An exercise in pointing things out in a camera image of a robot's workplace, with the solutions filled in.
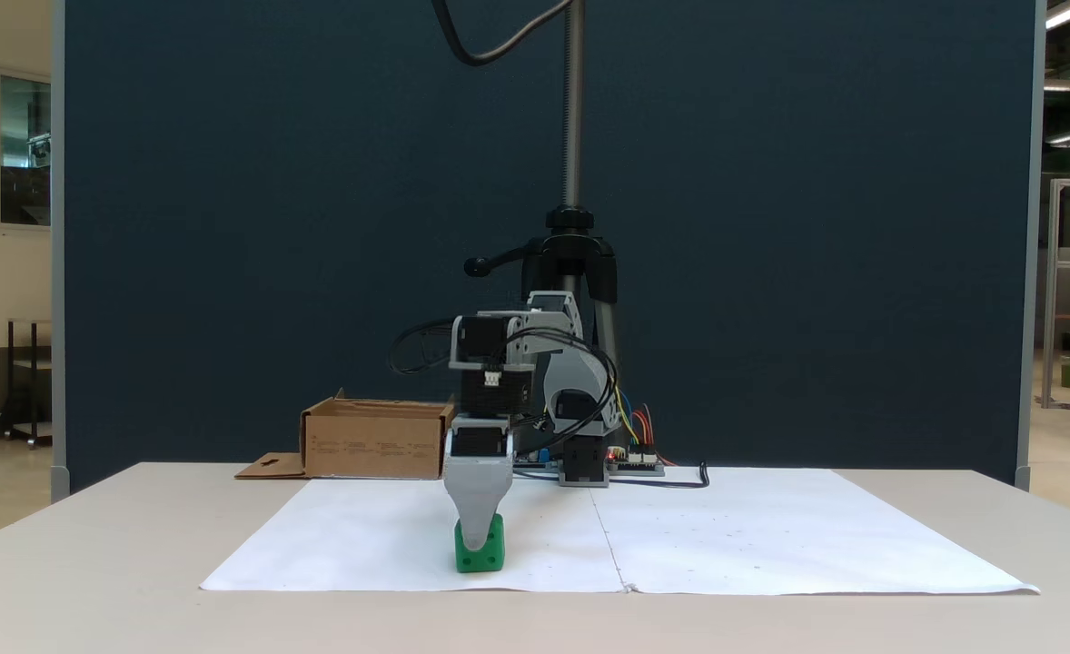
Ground dark blue partition panel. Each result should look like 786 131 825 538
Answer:
51 0 1046 496

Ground green dice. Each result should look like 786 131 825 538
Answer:
453 513 507 575

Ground black bundled arm cables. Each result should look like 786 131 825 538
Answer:
387 317 457 377

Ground dark shelf cart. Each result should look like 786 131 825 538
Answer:
0 317 54 450

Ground black camera cable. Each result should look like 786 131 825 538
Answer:
431 0 578 68

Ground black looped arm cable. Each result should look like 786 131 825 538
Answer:
506 326 621 439

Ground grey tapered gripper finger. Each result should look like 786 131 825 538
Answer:
444 456 515 553

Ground black camera tripod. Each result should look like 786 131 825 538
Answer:
463 0 624 473

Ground blue circuit board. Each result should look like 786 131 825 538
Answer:
511 447 561 475

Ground white paper sheet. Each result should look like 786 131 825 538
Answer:
588 468 1042 598
200 478 628 594

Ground framed wall window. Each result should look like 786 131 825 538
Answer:
0 64 53 234

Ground coloured jumper wires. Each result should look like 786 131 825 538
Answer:
614 385 674 466

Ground black power cable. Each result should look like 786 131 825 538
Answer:
606 461 711 491

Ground brown cardboard box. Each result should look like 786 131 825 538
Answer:
234 388 457 481

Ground circuit board with coloured wires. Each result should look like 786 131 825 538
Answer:
606 449 667 479

